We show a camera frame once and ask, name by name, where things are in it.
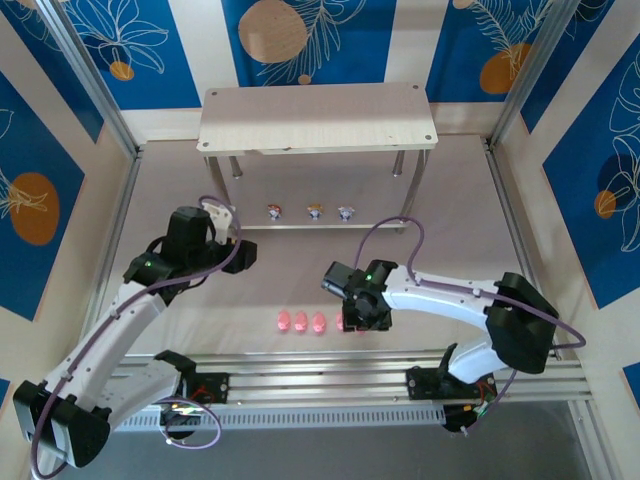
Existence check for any two-tier wooden shelf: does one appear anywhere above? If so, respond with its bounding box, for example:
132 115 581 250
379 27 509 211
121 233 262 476
196 82 437 235

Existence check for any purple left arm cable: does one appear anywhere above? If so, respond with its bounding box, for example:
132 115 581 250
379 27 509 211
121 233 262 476
29 194 244 476

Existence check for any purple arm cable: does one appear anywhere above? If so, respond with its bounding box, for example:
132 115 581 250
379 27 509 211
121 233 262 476
29 194 244 476
355 215 587 437

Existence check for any aluminium side rail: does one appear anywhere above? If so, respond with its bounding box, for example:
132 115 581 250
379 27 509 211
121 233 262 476
82 144 146 361
482 139 559 354

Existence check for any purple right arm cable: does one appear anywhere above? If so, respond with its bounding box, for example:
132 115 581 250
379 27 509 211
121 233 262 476
355 215 587 437

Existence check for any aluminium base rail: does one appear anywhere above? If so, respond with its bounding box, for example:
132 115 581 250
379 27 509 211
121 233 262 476
99 349 594 407

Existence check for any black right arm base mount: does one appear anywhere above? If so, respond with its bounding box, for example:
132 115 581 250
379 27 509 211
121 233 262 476
405 364 498 401

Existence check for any grey slotted cable duct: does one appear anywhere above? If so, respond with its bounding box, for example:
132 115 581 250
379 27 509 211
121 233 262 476
107 403 447 434

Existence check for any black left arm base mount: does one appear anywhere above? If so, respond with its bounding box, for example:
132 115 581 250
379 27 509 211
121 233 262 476
192 372 231 405

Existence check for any aluminium frame post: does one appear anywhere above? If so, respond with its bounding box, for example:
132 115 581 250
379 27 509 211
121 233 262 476
34 0 144 159
489 0 589 149

